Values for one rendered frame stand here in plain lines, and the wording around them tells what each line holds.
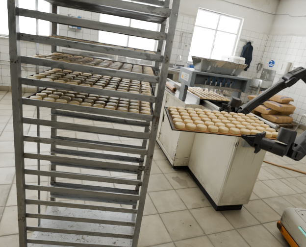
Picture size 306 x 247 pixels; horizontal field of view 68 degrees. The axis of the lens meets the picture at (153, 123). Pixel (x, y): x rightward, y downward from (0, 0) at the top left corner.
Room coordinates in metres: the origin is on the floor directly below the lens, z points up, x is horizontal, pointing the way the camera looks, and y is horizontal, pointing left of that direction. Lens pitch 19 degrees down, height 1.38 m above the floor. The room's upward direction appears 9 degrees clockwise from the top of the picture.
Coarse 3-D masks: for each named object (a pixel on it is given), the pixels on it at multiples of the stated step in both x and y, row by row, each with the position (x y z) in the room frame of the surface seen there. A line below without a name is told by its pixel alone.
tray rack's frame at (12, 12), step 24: (24, 168) 0.94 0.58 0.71; (24, 192) 0.93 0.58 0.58; (24, 216) 0.92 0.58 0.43; (72, 216) 1.27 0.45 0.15; (96, 216) 1.31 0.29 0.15; (120, 216) 1.35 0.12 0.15; (24, 240) 0.92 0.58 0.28; (72, 240) 1.08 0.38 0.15; (96, 240) 1.11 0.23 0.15; (120, 240) 1.14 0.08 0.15
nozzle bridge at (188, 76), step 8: (184, 72) 2.52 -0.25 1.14; (192, 72) 2.34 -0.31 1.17; (200, 72) 2.37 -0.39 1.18; (184, 80) 2.48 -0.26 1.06; (192, 80) 2.34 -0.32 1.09; (200, 80) 2.47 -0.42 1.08; (208, 80) 2.50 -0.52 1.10; (232, 80) 2.59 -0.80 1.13; (240, 80) 2.62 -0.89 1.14; (248, 80) 2.55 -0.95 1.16; (184, 88) 2.44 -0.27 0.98; (216, 88) 2.48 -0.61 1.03; (224, 88) 2.51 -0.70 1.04; (232, 88) 2.55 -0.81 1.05; (240, 88) 2.62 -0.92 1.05; (248, 88) 2.56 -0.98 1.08; (184, 96) 2.44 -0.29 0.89; (232, 96) 2.74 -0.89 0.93; (240, 96) 2.66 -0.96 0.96
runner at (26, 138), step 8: (24, 136) 0.95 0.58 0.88; (32, 136) 0.95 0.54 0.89; (56, 144) 0.96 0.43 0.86; (64, 144) 0.97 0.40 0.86; (72, 144) 0.97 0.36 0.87; (80, 144) 0.97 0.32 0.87; (88, 144) 0.98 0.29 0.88; (96, 144) 0.98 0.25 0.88; (128, 152) 1.00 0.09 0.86; (136, 152) 1.00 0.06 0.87; (144, 152) 1.00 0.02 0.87
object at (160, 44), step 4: (164, 0) 1.43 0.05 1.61; (168, 0) 1.43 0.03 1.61; (160, 28) 1.42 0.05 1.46; (164, 28) 1.43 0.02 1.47; (160, 44) 1.43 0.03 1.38; (160, 48) 1.43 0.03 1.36; (156, 64) 1.43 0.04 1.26; (144, 128) 1.45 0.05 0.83; (148, 128) 1.43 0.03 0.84; (148, 132) 1.43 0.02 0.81; (144, 140) 1.43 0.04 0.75; (144, 144) 1.43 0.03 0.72; (140, 156) 1.42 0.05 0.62; (144, 156) 1.43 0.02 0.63; (140, 164) 1.43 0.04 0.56; (140, 176) 1.43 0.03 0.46; (136, 188) 1.43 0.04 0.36; (132, 208) 1.42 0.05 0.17
